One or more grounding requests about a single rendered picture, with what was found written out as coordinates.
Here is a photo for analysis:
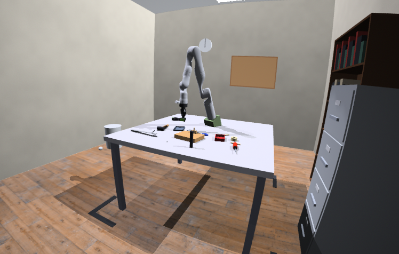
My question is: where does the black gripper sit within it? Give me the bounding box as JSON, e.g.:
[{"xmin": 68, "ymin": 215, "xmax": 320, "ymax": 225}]
[{"xmin": 179, "ymin": 104, "xmax": 187, "ymax": 118}]

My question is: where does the black mallet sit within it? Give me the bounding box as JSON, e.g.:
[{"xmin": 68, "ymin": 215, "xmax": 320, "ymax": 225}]
[{"xmin": 157, "ymin": 124, "xmax": 169, "ymax": 131}]

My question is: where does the red open tray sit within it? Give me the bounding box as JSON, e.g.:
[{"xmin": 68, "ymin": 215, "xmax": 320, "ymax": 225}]
[{"xmin": 215, "ymin": 134, "xmax": 225, "ymax": 142}]

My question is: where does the brown wooden bench board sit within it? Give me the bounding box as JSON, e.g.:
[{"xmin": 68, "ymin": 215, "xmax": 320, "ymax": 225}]
[{"xmin": 174, "ymin": 131, "xmax": 205, "ymax": 143}]

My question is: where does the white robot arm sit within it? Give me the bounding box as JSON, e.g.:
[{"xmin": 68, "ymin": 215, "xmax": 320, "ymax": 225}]
[{"xmin": 175, "ymin": 46, "xmax": 216, "ymax": 120}]

